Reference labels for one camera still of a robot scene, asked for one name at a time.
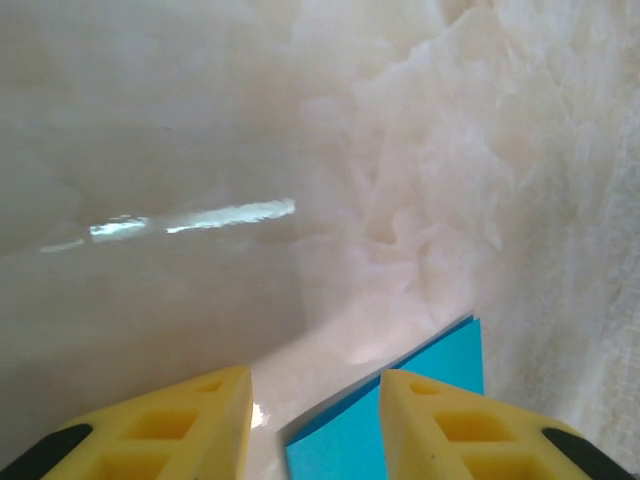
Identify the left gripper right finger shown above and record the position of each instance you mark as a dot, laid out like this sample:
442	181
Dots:
475	440

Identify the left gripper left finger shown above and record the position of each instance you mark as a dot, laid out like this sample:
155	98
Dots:
165	435

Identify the blue cloth square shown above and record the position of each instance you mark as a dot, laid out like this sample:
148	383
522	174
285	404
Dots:
340	440

